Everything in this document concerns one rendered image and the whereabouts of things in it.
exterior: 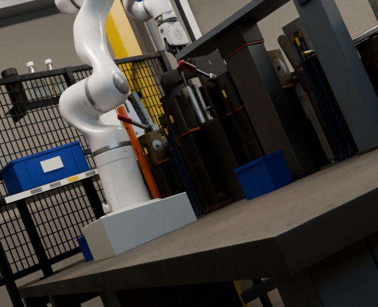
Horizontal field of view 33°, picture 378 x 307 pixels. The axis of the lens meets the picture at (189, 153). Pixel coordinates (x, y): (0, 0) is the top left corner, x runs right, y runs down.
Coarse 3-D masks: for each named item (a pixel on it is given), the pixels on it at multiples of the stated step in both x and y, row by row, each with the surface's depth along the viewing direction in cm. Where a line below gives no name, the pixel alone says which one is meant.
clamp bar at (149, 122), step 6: (132, 96) 235; (138, 96) 236; (132, 102) 237; (138, 102) 235; (138, 108) 236; (144, 108) 236; (138, 114) 237; (144, 114) 235; (144, 120) 236; (150, 120) 236; (150, 126) 235
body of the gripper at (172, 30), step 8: (160, 24) 240; (168, 24) 239; (176, 24) 242; (160, 32) 240; (168, 32) 237; (176, 32) 240; (184, 32) 243; (168, 40) 237; (176, 40) 238; (184, 40) 242
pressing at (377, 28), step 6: (366, 30) 174; (372, 30) 173; (360, 36) 175; (366, 36) 174; (372, 36) 186; (354, 42) 177; (294, 72) 193; (294, 78) 207; (168, 144) 251; (144, 156) 249
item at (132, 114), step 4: (128, 104) 270; (116, 108) 265; (132, 108) 270; (116, 112) 264; (132, 112) 270; (128, 116) 267; (132, 116) 269; (136, 116) 270; (136, 120) 270; (136, 128) 268; (140, 128) 270; (140, 132) 269
